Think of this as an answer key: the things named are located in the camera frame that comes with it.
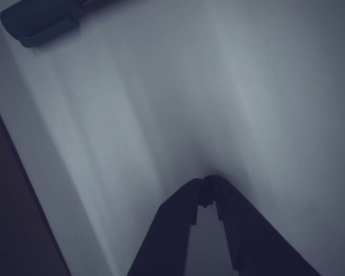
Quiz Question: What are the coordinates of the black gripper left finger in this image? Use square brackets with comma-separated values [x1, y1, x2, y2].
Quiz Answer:
[126, 177, 205, 276]

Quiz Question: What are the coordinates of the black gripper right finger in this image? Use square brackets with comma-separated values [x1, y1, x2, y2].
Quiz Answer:
[204, 174, 323, 276]

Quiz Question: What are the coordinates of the green and red marker pen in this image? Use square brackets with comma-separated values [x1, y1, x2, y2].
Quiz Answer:
[0, 0, 124, 48]

